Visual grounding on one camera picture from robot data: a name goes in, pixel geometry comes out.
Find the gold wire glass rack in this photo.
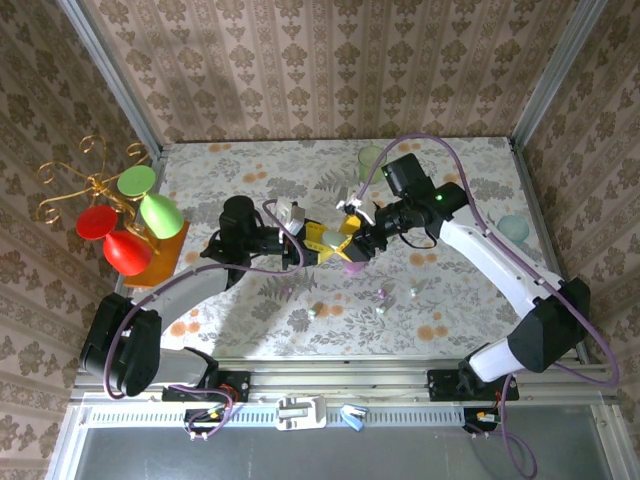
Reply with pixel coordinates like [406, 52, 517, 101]
[34, 134, 166, 256]

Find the blue glass cup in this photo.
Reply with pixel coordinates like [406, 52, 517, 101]
[496, 214, 531, 246]

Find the green glass cup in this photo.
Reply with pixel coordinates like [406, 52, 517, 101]
[356, 144, 389, 185]

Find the black flat cable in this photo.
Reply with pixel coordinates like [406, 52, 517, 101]
[398, 227, 441, 250]

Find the aluminium frame post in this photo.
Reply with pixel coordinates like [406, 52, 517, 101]
[510, 0, 610, 151]
[55, 0, 165, 162]

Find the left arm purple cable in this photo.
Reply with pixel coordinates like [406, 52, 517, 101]
[102, 198, 307, 441]

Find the red wine glass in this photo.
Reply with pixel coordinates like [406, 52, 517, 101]
[74, 203, 154, 277]

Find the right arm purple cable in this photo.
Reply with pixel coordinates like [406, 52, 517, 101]
[357, 133, 621, 479]

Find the white slotted cable duct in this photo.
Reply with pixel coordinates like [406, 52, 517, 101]
[79, 403, 501, 429]

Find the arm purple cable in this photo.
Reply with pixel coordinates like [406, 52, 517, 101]
[357, 133, 621, 479]
[102, 198, 307, 441]

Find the green wine glass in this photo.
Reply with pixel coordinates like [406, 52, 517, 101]
[116, 164, 184, 241]

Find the orange wooden base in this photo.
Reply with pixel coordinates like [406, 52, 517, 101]
[122, 219, 191, 290]

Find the white plastic bracket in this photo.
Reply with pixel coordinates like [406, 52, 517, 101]
[275, 394, 327, 431]

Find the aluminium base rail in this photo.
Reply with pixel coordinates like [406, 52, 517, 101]
[69, 357, 619, 404]

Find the floral tablecloth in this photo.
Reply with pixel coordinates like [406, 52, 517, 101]
[117, 137, 576, 359]

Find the grey metal panel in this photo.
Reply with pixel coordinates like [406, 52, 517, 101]
[49, 424, 616, 480]

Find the connector wire bundle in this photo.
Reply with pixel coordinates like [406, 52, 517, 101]
[463, 407, 504, 439]
[183, 407, 236, 441]

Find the aluminium table side rail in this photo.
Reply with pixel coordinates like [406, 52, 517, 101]
[508, 137, 591, 364]

